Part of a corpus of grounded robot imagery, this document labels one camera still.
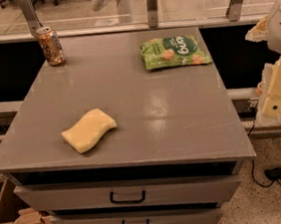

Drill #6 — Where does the yellow sponge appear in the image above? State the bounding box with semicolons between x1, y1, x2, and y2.
62;109;117;153

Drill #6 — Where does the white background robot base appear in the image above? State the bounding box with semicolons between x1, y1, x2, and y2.
91;0;134;25

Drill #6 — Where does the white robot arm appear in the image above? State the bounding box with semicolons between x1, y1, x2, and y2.
245;0;281;122

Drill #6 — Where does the green rice chip bag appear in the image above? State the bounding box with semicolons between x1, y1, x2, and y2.
140;35;211;70

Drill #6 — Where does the grey drawer cabinet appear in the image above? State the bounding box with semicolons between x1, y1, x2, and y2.
0;30;255;224

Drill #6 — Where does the orange soda can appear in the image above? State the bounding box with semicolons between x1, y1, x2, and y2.
36;27;65;66

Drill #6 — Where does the middle metal bracket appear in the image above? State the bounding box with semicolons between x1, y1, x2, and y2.
146;0;158;28

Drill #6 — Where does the top drawer black handle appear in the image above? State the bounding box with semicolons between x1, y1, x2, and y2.
110;191;146;205

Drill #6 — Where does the left metal bracket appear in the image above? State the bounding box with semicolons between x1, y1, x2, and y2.
17;0;42;36

